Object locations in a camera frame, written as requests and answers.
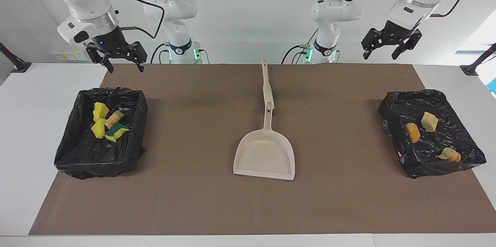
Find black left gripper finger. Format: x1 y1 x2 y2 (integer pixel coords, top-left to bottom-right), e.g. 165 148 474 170
361 28 385 60
391 29 423 60

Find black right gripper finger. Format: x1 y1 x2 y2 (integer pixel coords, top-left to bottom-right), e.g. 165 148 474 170
128 41 148 73
86 43 115 74

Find yellow green sponge piece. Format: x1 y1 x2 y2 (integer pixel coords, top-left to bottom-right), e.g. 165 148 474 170
92 102 110 122
105 124 131 143
90 118 107 139

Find yellow pastry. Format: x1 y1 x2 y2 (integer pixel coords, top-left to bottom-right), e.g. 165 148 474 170
421 112 439 133

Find brown bread roll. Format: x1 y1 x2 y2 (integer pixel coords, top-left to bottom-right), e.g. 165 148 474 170
405 123 421 143

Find beige brush with black bristles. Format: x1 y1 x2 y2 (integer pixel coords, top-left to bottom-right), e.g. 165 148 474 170
261 59 275 110

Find beige plastic dustpan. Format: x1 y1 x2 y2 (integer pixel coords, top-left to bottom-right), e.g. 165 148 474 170
232 100 296 181

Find open bin with black bag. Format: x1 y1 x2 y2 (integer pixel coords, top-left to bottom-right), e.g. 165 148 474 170
53 86 148 180

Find bin covered with black bag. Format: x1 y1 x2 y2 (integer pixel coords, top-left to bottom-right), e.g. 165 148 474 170
378 89 487 179

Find black stand clamp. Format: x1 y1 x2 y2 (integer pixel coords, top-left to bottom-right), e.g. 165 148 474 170
460 43 496 76
0 42 32 73

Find brown table mat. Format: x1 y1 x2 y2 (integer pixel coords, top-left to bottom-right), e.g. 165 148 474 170
29 64 496 236

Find white wall socket boxes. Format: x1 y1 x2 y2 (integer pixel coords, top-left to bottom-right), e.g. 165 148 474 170
51 45 93 61

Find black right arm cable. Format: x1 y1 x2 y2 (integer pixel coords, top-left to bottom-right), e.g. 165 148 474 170
96 0 165 40

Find black left base cable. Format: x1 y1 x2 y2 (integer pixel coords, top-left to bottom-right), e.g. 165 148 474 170
281 28 320 64

